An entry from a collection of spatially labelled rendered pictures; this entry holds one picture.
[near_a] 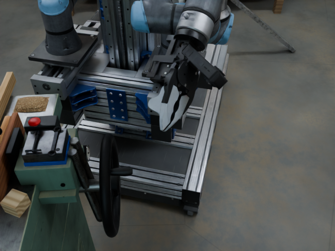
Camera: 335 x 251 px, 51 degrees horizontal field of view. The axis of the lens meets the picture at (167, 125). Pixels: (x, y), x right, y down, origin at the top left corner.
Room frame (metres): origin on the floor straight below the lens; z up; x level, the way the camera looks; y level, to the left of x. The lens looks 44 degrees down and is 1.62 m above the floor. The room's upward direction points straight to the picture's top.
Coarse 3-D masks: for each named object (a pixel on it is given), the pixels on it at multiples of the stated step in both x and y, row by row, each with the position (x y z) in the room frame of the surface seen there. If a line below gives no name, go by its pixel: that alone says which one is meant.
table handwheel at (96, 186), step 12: (108, 144) 0.62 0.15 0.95; (108, 156) 0.58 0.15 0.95; (108, 168) 0.55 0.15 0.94; (96, 180) 0.60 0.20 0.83; (108, 180) 0.52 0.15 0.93; (120, 180) 0.62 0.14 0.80; (108, 192) 0.50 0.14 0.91; (120, 192) 0.65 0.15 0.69; (108, 204) 0.48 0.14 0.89; (120, 204) 0.62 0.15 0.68; (108, 216) 0.47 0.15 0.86; (108, 228) 0.46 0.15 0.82
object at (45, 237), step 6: (48, 204) 0.55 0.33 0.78; (54, 204) 0.58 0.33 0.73; (48, 210) 0.54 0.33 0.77; (54, 210) 0.57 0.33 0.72; (48, 216) 0.52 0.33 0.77; (42, 222) 0.49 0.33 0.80; (48, 222) 0.51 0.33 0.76; (42, 228) 0.47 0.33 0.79; (48, 228) 0.50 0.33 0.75; (42, 234) 0.46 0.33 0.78; (48, 234) 0.48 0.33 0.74; (42, 240) 0.45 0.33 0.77; (48, 240) 0.47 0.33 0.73; (42, 246) 0.43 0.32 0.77; (48, 246) 0.46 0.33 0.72
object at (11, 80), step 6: (6, 72) 0.96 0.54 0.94; (12, 72) 0.96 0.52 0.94; (6, 78) 0.93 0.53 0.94; (12, 78) 0.95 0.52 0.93; (6, 84) 0.90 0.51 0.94; (12, 84) 0.93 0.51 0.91; (0, 90) 0.87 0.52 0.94; (6, 90) 0.88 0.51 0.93; (12, 90) 0.92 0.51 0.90; (0, 96) 0.84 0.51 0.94; (6, 96) 0.86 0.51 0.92; (0, 102) 0.81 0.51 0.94; (6, 102) 0.85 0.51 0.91; (0, 108) 0.80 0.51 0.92; (0, 114) 0.78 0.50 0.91; (0, 120) 0.77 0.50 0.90
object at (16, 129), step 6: (12, 132) 0.62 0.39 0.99; (18, 132) 0.63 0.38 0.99; (12, 138) 0.60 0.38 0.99; (18, 138) 0.61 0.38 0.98; (12, 144) 0.58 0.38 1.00; (18, 144) 0.60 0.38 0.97; (6, 150) 0.56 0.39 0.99; (12, 150) 0.56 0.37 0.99; (18, 150) 0.59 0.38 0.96; (6, 156) 0.55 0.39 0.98; (12, 156) 0.55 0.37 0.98; (12, 162) 0.55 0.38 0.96; (12, 168) 0.55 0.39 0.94
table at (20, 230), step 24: (24, 96) 0.88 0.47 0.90; (48, 96) 0.88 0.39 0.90; (24, 120) 0.77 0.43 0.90; (24, 192) 0.51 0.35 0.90; (48, 192) 0.53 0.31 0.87; (72, 192) 0.53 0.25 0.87; (0, 216) 0.44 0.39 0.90; (24, 216) 0.44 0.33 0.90; (0, 240) 0.38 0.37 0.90; (24, 240) 0.39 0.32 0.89
